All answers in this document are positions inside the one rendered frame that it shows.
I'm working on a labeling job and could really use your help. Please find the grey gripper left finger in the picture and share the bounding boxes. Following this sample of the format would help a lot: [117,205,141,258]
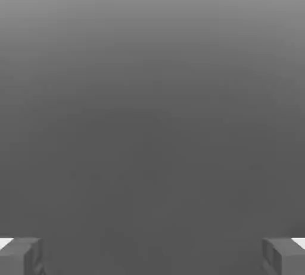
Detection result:
[0,237,45,275]

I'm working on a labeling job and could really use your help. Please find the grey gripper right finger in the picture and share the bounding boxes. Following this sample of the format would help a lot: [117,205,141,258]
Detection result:
[261,237,305,275]

